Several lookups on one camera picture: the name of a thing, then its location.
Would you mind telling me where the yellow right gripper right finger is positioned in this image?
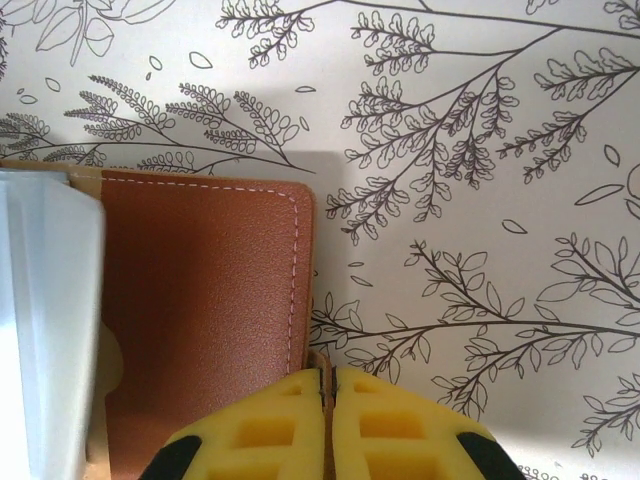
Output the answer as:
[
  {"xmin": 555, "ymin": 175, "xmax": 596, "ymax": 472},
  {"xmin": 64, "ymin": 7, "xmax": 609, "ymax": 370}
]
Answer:
[{"xmin": 330, "ymin": 367, "xmax": 527, "ymax": 480}]

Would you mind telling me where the brown leather card holder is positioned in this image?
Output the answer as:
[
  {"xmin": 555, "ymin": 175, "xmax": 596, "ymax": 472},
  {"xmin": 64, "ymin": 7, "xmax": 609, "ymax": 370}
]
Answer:
[{"xmin": 0, "ymin": 158, "xmax": 334, "ymax": 480}]

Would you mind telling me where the floral patterned table cover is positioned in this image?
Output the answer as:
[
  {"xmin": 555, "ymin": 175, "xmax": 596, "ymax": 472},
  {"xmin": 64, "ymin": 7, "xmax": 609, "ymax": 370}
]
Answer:
[{"xmin": 0, "ymin": 0, "xmax": 640, "ymax": 480}]

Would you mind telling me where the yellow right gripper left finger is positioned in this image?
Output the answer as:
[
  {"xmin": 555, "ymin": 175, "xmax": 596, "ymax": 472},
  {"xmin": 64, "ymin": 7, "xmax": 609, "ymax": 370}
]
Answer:
[{"xmin": 144, "ymin": 367, "xmax": 330, "ymax": 480}]

